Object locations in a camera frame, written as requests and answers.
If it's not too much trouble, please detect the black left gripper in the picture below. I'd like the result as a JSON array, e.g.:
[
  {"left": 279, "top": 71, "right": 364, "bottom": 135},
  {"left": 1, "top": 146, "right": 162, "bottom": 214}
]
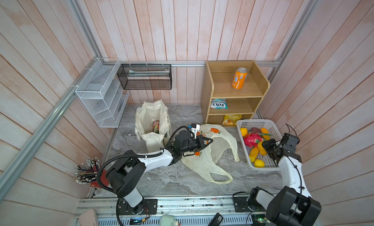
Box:
[{"left": 181, "top": 134, "right": 213, "bottom": 153}]

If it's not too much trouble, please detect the orange-print plastic grocery bag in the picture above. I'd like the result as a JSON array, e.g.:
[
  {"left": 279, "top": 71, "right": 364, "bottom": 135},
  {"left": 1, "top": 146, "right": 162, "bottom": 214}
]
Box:
[{"left": 182, "top": 124, "right": 240, "bottom": 184}]

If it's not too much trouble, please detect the red cola can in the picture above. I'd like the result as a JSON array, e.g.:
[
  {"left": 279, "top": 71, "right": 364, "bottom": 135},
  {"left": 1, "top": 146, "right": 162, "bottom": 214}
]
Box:
[{"left": 152, "top": 120, "right": 160, "bottom": 134}]

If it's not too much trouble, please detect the cream canvas tote bag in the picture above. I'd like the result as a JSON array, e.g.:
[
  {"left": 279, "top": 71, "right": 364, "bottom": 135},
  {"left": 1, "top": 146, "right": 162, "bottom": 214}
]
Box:
[{"left": 135, "top": 100, "right": 172, "bottom": 152}]

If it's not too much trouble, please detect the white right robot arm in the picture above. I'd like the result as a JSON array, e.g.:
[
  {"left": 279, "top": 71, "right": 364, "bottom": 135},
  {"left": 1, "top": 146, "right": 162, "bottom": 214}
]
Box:
[{"left": 247, "top": 133, "right": 321, "bottom": 226}]

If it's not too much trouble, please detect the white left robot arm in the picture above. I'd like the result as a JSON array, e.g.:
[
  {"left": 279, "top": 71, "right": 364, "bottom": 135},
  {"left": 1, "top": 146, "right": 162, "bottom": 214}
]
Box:
[{"left": 96, "top": 126, "right": 213, "bottom": 209}]

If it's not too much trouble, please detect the yellow toy mango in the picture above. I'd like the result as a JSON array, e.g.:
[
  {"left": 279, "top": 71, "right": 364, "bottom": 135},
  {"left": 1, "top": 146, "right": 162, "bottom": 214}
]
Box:
[{"left": 254, "top": 159, "right": 265, "bottom": 168}]

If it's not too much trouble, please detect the pink dragon fruit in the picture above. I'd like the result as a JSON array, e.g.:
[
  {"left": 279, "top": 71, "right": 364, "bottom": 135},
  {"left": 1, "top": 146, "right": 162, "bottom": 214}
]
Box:
[{"left": 243, "top": 132, "right": 272, "bottom": 147}]

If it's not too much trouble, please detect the white plastic basket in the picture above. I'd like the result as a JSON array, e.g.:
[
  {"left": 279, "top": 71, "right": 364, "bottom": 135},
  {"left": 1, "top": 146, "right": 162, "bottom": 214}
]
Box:
[{"left": 237, "top": 119, "right": 282, "bottom": 171}]

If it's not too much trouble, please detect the dark purple round fruit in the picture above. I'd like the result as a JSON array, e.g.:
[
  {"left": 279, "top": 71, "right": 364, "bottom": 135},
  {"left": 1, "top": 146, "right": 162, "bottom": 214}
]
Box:
[{"left": 250, "top": 127, "right": 262, "bottom": 133}]

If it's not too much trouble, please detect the orange round fruit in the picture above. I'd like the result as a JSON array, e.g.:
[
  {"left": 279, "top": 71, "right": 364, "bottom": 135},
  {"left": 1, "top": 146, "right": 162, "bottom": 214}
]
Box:
[{"left": 240, "top": 128, "right": 248, "bottom": 137}]

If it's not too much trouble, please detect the yellow chips bag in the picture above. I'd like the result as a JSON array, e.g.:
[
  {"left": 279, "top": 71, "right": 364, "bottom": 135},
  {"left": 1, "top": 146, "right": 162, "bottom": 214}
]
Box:
[{"left": 222, "top": 114, "right": 242, "bottom": 126}]

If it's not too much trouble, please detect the Fox's candy bag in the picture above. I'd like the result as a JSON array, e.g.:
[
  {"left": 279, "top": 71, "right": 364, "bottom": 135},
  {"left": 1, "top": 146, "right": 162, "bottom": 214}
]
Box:
[{"left": 210, "top": 98, "right": 228, "bottom": 110}]

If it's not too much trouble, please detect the wooden three-tier shelf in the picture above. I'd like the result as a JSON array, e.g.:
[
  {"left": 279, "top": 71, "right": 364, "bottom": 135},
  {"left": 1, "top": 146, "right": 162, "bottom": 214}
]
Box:
[{"left": 200, "top": 60, "right": 270, "bottom": 125}]

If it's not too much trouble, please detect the black handheld device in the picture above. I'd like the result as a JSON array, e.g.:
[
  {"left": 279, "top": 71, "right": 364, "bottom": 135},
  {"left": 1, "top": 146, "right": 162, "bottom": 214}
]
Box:
[{"left": 208, "top": 213, "right": 224, "bottom": 226}]

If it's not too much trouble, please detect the orange soda can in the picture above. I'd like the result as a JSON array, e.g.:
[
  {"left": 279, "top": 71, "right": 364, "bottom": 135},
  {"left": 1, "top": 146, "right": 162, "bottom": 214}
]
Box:
[{"left": 231, "top": 67, "right": 248, "bottom": 90}]

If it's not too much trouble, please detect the white round object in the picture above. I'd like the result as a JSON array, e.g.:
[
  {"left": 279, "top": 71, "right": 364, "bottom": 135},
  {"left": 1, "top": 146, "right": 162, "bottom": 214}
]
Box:
[{"left": 160, "top": 215, "right": 180, "bottom": 226}]

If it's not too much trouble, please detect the red pen cup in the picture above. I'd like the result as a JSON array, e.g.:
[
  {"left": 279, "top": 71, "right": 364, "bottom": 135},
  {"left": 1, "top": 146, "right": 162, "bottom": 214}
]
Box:
[{"left": 75, "top": 157, "right": 102, "bottom": 188}]

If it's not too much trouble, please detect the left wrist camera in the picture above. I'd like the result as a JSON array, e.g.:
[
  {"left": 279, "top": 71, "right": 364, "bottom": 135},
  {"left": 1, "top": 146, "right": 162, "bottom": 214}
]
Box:
[{"left": 189, "top": 123, "right": 201, "bottom": 138}]

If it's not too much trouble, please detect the black mesh wall basket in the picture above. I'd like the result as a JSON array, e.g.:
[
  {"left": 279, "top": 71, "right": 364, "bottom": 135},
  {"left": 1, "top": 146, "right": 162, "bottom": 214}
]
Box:
[{"left": 117, "top": 63, "right": 172, "bottom": 90}]

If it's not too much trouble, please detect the white wire mesh rack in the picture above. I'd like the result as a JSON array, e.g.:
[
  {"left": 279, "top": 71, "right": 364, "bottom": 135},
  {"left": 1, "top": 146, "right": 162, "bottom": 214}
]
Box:
[{"left": 76, "top": 58, "right": 129, "bottom": 128}]

